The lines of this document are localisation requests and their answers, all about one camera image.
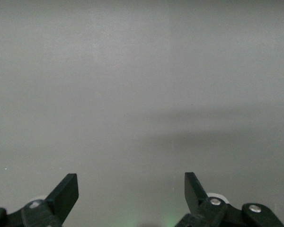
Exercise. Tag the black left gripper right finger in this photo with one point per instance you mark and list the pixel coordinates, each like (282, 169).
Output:
(194, 191)

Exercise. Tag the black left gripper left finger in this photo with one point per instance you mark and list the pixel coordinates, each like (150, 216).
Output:
(66, 191)

